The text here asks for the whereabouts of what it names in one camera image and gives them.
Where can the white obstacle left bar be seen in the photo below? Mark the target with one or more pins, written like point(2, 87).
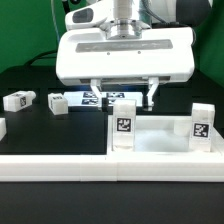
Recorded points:
point(3, 129)

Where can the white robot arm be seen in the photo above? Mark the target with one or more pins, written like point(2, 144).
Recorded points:
point(129, 18)

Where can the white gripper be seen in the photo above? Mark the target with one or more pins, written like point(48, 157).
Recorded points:
point(88, 56)

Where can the white obstacle right bar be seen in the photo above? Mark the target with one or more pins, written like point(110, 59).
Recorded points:
point(218, 143)

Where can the white square tabletop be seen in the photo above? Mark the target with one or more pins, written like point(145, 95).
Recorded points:
point(160, 135)

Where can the white obstacle front bar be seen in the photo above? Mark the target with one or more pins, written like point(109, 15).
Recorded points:
point(26, 168)

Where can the white fiducial marker sheet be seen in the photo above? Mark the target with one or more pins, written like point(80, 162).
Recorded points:
point(89, 99)

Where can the white obstacle bar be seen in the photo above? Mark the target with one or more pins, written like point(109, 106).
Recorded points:
point(26, 168)
point(218, 143)
point(3, 129)

